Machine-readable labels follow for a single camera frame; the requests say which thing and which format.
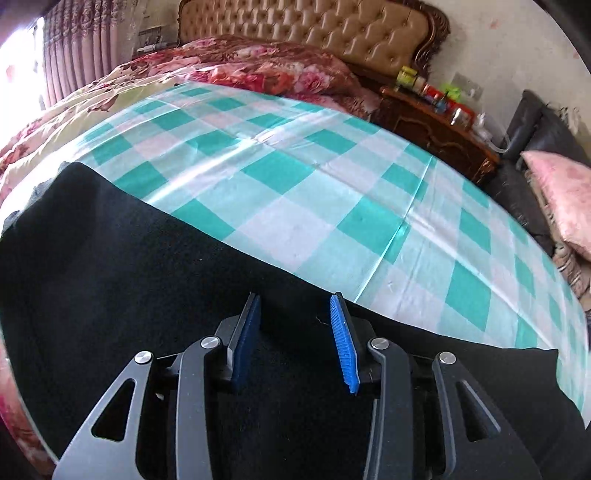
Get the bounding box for wall socket plate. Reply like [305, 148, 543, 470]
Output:
[452, 72, 484, 101]

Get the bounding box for dark wooden nightstand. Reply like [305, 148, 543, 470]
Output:
[373, 87, 500, 185]

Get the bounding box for pink floral pillow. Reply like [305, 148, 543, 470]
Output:
[521, 150, 591, 261]

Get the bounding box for floral quilt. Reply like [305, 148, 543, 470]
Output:
[1, 36, 373, 475]

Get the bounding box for pink curtain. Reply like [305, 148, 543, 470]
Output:
[43, 0, 133, 106]

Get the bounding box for window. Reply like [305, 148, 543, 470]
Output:
[1, 18, 45, 144]

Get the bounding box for black leather chair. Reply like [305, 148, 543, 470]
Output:
[483, 89, 590, 255]

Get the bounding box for teal checkered cloth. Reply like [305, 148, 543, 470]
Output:
[0, 81, 590, 425]

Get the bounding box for black pants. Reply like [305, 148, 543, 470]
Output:
[0, 162, 591, 480]

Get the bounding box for tufted tan headboard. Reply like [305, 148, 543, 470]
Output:
[178, 0, 450, 85]

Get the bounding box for plaid beige blanket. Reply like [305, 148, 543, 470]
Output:
[525, 171, 590, 316]

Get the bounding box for items on nightstand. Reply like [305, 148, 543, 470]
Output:
[396, 66, 476, 130]

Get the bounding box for white cable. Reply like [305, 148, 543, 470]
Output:
[473, 115, 514, 156]

